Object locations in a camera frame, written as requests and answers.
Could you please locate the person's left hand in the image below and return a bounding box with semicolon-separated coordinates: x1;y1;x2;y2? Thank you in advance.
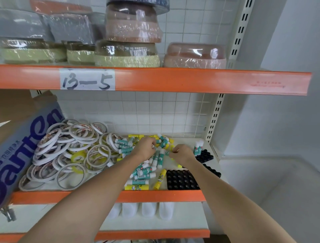
134;137;157;161

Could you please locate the person's right hand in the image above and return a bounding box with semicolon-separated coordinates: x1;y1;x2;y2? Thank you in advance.
169;144;197;168

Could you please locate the person's left forearm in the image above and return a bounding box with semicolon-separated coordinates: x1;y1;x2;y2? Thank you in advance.
18;153;141;243

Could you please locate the person's right forearm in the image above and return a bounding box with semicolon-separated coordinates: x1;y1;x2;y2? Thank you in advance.
183;160;299;243

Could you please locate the pile of mixed glue sticks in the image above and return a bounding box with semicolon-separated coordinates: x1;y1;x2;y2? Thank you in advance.
114;134;183;191

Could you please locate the black plastic holder tray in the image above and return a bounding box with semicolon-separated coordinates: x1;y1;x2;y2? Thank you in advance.
195;149;214;164
202;164;222;179
166;169;201;191

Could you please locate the white plastic bottle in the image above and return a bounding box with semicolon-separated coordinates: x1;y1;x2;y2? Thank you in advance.
122;202;139;218
159;202;174;221
107;203;122;220
142;202;158;218

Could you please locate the cream slotted shelf upright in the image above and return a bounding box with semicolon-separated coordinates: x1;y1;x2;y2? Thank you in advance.
204;0;256;151

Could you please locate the orange shelf beam with label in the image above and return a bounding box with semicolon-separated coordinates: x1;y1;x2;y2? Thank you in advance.
0;64;313;96

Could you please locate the pile of white tape rolls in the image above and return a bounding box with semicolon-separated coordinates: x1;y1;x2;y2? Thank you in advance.
18;119;126;192

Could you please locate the white handwritten paper label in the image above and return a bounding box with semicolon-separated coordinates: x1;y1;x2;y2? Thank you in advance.
59;68;116;91

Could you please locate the large green wrapped tape bundle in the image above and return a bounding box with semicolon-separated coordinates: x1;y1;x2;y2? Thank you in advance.
94;40;161;68

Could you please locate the pink wrapped tape bundle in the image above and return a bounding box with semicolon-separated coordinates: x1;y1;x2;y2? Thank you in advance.
163;42;227;70

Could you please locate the small green wrapped tape bundle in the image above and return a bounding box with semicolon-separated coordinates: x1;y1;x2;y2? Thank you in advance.
66;41;97;66

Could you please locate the brown wrapped tape bundle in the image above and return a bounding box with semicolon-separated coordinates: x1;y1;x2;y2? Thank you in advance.
104;4;163;43

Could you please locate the cardboard box with blue print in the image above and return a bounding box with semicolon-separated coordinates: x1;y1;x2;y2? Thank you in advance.
0;90;66;209

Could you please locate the dark blue wrapped tape bundle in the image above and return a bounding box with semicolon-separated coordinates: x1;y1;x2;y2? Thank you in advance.
106;0;171;16

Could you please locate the grey wrapped tape bundle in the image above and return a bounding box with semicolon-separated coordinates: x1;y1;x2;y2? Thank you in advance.
0;9;54;42
47;13;101;45

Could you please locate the metal padlock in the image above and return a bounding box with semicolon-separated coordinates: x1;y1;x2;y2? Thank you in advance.
0;204;17;223

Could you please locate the orange wrapped tape bundle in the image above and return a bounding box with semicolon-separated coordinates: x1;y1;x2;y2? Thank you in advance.
29;0;93;15

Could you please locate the white wire grid panel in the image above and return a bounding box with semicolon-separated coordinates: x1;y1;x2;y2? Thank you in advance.
30;0;241;141

